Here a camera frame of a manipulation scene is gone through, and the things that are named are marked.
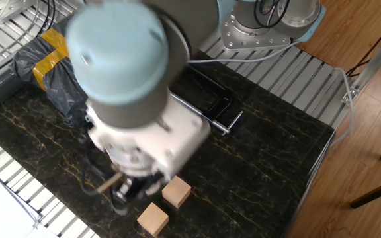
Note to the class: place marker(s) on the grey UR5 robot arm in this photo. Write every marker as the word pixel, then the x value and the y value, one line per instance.
pixel 117 49

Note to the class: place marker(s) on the silver robot mounting plate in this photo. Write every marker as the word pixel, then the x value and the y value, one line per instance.
pixel 256 36

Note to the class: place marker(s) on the light wooden cube block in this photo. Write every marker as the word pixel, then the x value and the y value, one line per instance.
pixel 152 219
pixel 176 191

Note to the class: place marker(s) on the aluminium frame beam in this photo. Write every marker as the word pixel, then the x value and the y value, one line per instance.
pixel 375 63

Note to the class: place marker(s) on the black C-clamp steel screw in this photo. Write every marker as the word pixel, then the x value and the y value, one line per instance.
pixel 222 107

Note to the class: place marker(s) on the black wrapped package yellow tape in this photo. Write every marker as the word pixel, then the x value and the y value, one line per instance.
pixel 61 89

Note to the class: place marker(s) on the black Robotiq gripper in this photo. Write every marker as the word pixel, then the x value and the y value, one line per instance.
pixel 141 180

